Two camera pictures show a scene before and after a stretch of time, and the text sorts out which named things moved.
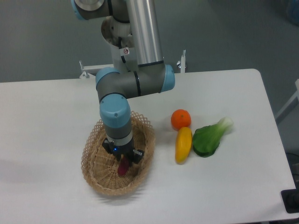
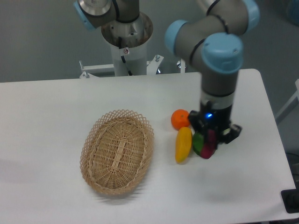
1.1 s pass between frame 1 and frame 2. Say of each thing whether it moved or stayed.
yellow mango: stayed
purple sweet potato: moved
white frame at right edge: stayed
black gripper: moved
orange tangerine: stayed
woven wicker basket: stayed
